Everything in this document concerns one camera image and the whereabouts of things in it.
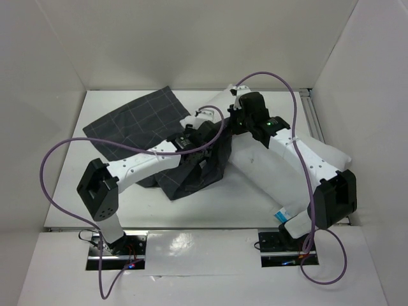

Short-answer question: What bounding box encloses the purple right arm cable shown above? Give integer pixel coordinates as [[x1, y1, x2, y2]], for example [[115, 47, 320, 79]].
[[236, 71, 347, 285]]

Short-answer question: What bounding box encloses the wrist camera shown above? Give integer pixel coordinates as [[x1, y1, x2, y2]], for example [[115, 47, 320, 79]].
[[194, 108, 214, 121], [229, 85, 251, 97]]

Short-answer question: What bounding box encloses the aluminium frame rail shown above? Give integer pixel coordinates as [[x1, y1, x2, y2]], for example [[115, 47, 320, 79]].
[[298, 87, 351, 224]]

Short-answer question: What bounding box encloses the white pillow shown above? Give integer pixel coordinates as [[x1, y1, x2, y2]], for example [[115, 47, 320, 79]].
[[178, 83, 353, 221]]

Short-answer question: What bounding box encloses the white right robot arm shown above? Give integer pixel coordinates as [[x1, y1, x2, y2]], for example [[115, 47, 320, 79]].
[[228, 86, 357, 250]]

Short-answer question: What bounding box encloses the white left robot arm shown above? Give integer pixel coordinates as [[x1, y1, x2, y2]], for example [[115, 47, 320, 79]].
[[77, 121, 224, 254]]

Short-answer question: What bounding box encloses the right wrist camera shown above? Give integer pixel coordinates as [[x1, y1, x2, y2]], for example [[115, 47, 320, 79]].
[[229, 85, 251, 97]]

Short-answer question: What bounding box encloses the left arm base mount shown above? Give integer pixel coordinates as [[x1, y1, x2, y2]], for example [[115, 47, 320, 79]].
[[78, 231, 149, 272]]

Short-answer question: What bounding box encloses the dark grey checked pillowcase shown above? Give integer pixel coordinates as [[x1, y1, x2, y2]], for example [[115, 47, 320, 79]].
[[83, 87, 231, 200]]

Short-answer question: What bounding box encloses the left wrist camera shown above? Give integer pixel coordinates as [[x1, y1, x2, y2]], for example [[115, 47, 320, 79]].
[[194, 108, 214, 121]]

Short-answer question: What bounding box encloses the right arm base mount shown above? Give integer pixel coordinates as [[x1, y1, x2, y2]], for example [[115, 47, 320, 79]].
[[254, 231, 319, 268]]

